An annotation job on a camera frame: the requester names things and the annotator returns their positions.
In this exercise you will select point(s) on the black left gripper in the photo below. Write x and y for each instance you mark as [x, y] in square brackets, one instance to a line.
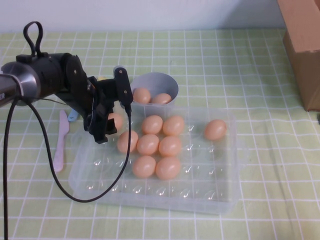
[105, 90]

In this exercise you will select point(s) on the brown egg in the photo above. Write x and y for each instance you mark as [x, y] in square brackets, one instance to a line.
[141, 95]
[152, 124]
[117, 121]
[173, 125]
[147, 144]
[161, 99]
[215, 129]
[144, 166]
[168, 168]
[170, 146]
[123, 142]

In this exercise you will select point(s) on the transparent plastic egg box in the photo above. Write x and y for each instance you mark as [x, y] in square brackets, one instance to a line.
[207, 175]

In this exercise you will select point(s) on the brown cardboard box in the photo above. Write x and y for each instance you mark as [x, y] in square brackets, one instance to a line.
[302, 50]

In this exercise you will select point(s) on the blue plastic fork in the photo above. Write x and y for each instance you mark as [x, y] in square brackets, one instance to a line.
[73, 116]

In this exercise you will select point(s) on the pink plastic knife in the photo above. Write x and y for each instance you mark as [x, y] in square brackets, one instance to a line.
[61, 140]

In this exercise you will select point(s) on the grey plastic cup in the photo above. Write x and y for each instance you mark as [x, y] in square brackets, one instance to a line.
[157, 81]

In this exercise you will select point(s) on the green checkered tablecloth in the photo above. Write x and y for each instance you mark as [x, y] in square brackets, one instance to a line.
[225, 62]

